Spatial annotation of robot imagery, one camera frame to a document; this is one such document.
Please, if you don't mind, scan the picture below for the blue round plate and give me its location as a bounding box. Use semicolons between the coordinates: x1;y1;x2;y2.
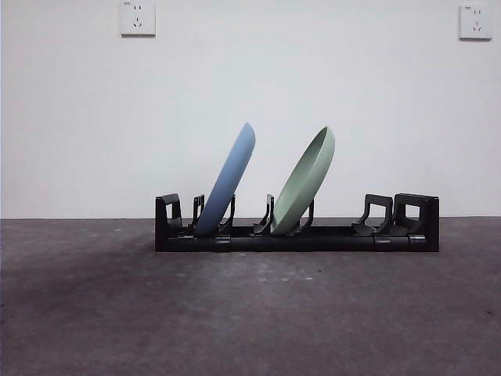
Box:
194;121;257;238

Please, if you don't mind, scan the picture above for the pale green round plate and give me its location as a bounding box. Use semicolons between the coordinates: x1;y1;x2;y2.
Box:
269;125;337;237

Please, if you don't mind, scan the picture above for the black plastic plate rack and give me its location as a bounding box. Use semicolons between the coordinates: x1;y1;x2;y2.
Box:
154;192;440;252

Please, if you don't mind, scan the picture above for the white wall socket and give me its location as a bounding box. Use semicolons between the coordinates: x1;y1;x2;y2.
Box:
120;0;157;38
459;3;494;41

